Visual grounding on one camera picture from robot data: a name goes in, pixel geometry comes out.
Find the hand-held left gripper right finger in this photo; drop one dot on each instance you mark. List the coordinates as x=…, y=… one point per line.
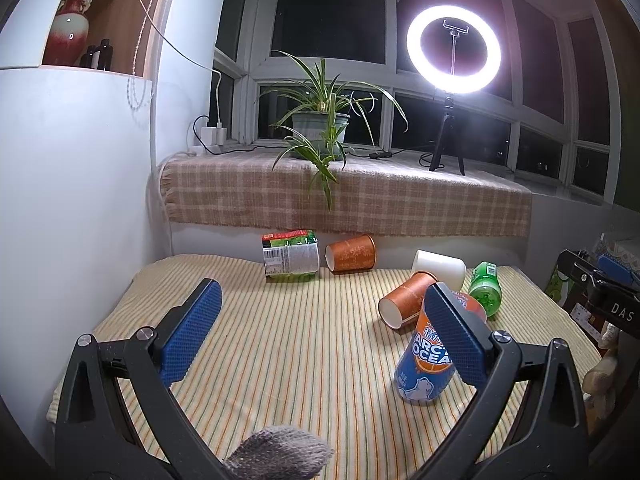
x=455, y=335

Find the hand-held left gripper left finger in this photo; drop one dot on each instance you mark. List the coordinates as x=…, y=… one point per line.
x=195, y=330

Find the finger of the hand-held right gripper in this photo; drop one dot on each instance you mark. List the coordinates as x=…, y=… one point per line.
x=575, y=266
x=615, y=267

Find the blue orange soda can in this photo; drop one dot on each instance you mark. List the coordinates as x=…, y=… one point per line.
x=420, y=370

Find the orange paper cup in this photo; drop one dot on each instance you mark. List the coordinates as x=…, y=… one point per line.
x=350, y=253
x=407, y=300

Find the white cup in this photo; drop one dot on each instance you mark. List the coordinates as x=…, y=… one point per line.
x=440, y=266

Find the person's right hand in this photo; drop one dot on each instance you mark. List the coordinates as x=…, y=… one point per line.
x=602, y=375

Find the person's left hand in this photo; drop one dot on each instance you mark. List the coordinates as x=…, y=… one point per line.
x=280, y=452

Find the green patterned packet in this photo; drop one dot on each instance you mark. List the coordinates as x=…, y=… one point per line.
x=555, y=280

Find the green plastic bottle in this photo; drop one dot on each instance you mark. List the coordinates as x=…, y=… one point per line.
x=485, y=287

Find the striped yellow cloth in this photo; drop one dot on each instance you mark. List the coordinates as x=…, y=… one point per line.
x=310, y=335

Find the checked beige cloth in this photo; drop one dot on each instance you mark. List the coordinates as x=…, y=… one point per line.
x=400, y=200

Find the black tripod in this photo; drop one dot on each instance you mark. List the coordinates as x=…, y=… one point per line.
x=446, y=130

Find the white charger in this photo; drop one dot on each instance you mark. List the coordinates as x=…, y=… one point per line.
x=206, y=135
x=219, y=134

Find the potted spider plant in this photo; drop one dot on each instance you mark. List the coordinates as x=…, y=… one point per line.
x=320, y=125

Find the dark bottle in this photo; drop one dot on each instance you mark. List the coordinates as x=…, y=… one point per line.
x=90, y=57
x=105, y=54

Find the red and white vase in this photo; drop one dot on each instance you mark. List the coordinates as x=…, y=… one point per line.
x=67, y=30

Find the white window frame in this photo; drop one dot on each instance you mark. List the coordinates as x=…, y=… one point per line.
x=250, y=35

